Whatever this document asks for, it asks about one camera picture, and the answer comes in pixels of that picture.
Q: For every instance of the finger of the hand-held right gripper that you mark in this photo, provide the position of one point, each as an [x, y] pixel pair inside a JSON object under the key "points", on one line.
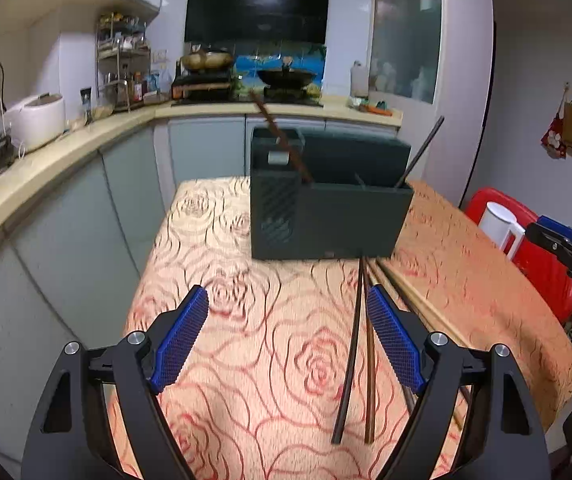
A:
{"points": [[548, 242], [558, 224]]}

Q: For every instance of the black gas stove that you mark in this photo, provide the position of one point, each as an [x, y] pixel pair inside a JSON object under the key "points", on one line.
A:
{"points": [[311, 96]]}

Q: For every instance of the beige kitchen countertop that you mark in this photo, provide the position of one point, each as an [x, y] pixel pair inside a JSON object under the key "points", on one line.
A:
{"points": [[66, 160]]}

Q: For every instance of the red plastic stool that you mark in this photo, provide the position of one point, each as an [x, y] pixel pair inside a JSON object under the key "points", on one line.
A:
{"points": [[546, 280]]}

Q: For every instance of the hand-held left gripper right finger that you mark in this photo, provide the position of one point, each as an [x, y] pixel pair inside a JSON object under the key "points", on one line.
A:
{"points": [[396, 345]]}

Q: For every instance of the light wooden chopstick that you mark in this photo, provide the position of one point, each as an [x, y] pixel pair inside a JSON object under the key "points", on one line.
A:
{"points": [[413, 310], [427, 312]]}

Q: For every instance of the blue backsplash panel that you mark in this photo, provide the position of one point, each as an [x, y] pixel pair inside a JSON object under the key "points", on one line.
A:
{"points": [[251, 67]]}

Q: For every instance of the clear oil bottle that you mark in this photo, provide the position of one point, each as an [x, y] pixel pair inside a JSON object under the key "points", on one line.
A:
{"points": [[359, 82]]}

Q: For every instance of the white wall socket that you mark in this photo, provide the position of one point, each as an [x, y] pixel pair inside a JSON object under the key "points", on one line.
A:
{"points": [[159, 57]]}

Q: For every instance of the metal spice rack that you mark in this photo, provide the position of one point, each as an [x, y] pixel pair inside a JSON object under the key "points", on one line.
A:
{"points": [[121, 50]]}

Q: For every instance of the white electric kettle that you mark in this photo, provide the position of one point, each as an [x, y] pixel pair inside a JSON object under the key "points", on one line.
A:
{"points": [[498, 225]]}

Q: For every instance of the orange vegetables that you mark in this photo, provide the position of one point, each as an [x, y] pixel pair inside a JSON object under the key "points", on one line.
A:
{"points": [[378, 109]]}

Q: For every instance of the black wok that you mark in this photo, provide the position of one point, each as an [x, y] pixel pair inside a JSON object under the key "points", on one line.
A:
{"points": [[286, 79]]}

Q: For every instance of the red floral hanging cloth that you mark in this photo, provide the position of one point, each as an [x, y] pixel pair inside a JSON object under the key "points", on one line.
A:
{"points": [[555, 135]]}

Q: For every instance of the black range hood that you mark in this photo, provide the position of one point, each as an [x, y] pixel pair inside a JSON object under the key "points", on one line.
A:
{"points": [[256, 15]]}

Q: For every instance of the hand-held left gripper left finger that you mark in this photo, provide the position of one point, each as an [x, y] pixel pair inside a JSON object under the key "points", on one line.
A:
{"points": [[181, 340]]}

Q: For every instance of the golden wok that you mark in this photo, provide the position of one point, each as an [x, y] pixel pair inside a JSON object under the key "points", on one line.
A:
{"points": [[206, 61]]}

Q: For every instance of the dark grey utensil holder box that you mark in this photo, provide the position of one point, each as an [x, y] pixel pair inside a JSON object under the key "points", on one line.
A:
{"points": [[336, 220]]}

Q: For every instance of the rose patterned orange tablecloth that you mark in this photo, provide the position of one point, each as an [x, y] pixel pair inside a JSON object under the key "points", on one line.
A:
{"points": [[266, 340]]}

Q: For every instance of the frosted glass window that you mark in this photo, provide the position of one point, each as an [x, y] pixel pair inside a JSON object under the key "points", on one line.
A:
{"points": [[401, 35]]}

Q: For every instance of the black chopstick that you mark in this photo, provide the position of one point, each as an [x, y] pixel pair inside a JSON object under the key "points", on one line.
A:
{"points": [[423, 150], [348, 360]]}

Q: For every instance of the red sauce bottle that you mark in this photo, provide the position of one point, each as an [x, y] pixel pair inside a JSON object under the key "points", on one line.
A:
{"points": [[139, 90]]}

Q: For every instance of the white rice cooker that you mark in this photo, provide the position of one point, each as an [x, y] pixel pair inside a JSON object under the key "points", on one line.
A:
{"points": [[36, 120]]}

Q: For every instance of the grey base cabinets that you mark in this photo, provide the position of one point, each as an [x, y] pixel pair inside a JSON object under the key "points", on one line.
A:
{"points": [[66, 230]]}

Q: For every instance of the black induction cooker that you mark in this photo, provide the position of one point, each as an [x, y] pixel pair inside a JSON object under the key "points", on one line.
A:
{"points": [[201, 87]]}

